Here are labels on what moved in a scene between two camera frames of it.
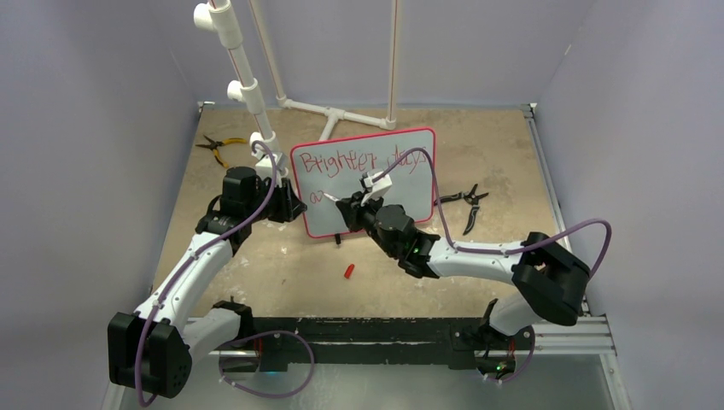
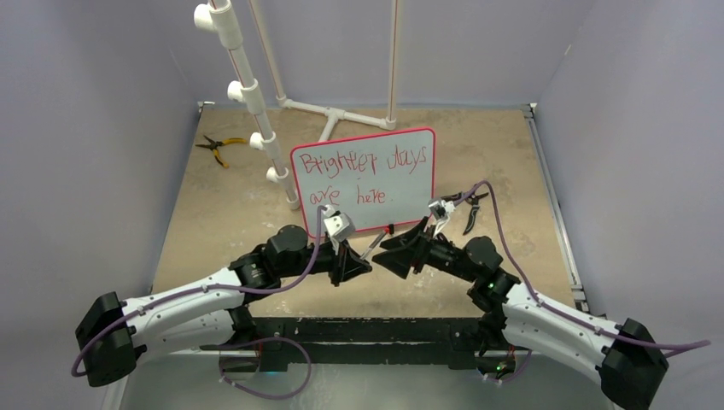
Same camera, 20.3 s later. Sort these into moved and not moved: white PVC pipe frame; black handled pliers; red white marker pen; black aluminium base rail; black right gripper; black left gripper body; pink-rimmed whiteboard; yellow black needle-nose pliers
Moved: red white marker pen; black right gripper; black left gripper body
Not moved: black handled pliers; white PVC pipe frame; yellow black needle-nose pliers; black aluminium base rail; pink-rimmed whiteboard
